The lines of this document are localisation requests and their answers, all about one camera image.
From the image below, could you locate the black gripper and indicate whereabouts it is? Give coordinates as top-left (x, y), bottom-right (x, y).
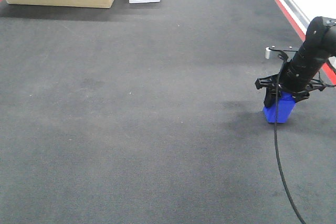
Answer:
top-left (255, 74), bottom-right (324, 108)

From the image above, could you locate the small blue plastic block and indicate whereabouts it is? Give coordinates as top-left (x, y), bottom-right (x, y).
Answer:
top-left (263, 91), bottom-right (296, 123)

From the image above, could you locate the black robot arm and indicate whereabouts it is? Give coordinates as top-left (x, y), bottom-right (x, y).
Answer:
top-left (255, 16), bottom-right (335, 108)

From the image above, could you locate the black cable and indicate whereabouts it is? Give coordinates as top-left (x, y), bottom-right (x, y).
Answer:
top-left (272, 58), bottom-right (307, 224)

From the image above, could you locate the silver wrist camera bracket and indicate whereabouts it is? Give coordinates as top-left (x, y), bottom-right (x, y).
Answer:
top-left (265, 46), bottom-right (299, 61)

